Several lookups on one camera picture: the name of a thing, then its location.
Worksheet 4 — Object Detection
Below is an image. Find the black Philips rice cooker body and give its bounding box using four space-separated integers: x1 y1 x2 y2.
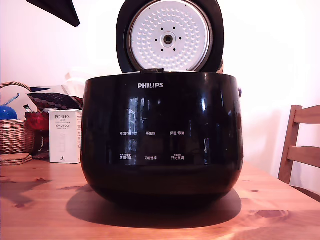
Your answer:
79 68 245 210

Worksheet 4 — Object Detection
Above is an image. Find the woven wicker basket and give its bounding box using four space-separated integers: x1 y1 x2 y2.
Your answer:
0 81 36 155

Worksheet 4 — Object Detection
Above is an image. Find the white Porlex box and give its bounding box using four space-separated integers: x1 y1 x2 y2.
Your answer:
48 108 83 165

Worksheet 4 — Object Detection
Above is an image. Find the blue plastic stick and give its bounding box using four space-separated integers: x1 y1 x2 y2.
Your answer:
1 93 21 106

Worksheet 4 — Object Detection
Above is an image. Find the red glass bowl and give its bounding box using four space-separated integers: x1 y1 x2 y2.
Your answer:
24 111 50 133

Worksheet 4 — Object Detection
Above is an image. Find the dark dotted patterned cloth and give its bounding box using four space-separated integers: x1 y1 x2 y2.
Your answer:
26 86 85 112

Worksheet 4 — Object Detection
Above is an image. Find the white plastic object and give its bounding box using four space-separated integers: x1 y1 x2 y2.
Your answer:
61 71 88 97

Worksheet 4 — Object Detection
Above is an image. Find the wooden chair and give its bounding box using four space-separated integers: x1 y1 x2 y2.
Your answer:
277 104 320 203

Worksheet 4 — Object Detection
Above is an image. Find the black rice cooker lid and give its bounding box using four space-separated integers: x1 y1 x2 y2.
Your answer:
115 0 225 75

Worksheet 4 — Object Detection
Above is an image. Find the cork coaster stack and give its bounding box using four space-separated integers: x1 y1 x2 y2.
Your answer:
0 153 34 166

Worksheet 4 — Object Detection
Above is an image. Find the blue round ball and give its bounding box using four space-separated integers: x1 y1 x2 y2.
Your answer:
0 105 18 121

